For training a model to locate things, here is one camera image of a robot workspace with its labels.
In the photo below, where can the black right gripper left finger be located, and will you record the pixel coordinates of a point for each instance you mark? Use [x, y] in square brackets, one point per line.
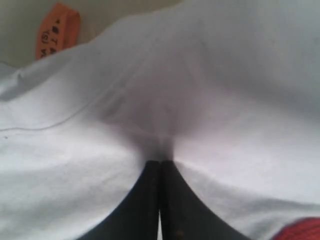
[137, 216]

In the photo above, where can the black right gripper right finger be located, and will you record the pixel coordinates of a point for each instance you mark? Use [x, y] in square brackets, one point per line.
[183, 215]

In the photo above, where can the white t-shirt red logo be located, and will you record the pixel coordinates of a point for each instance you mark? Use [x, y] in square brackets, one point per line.
[228, 90]

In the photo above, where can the orange garment tag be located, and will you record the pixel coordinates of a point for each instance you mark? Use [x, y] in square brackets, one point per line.
[58, 31]

